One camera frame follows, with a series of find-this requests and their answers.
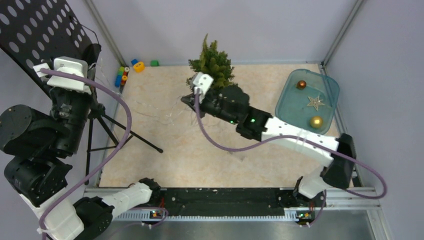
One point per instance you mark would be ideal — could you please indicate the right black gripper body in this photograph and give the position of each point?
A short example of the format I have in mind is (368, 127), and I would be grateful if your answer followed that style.
(212, 106)

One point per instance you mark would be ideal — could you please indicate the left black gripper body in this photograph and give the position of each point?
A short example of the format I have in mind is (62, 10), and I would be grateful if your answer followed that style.
(73, 107)

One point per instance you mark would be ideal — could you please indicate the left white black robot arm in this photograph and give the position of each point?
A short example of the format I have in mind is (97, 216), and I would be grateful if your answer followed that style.
(38, 143)

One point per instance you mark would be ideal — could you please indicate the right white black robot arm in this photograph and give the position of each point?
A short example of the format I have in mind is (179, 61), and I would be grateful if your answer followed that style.
(232, 105)

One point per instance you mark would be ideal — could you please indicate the small green christmas tree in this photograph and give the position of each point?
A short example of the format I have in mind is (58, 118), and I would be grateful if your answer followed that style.
(215, 63)

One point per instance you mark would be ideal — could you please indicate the stacked colourful brick toy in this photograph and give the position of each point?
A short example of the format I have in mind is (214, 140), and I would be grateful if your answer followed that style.
(122, 76)

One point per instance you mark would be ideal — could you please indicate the green toy block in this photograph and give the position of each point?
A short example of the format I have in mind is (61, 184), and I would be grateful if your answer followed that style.
(154, 63)

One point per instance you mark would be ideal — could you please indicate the copper bauble ornament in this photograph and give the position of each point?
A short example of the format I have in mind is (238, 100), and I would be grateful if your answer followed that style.
(301, 85)

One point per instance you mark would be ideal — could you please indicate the yellow toy block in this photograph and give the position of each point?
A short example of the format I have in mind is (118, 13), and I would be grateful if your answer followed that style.
(139, 67)

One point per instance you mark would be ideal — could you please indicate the black perforated music stand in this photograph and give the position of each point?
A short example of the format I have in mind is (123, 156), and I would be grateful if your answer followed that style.
(39, 31)

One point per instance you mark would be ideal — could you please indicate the teal plastic tray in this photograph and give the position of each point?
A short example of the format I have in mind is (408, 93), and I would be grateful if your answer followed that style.
(292, 106)

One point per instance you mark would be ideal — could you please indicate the silver star ornament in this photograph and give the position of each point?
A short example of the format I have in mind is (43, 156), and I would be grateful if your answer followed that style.
(315, 102)

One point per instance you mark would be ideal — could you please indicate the gold bauble ornament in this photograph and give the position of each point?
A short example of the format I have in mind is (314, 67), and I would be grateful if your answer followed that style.
(316, 122)

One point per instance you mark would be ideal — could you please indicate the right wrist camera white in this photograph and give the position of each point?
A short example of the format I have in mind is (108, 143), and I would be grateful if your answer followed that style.
(201, 82)

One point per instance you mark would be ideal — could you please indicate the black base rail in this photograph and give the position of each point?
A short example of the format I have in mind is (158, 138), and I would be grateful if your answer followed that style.
(232, 202)

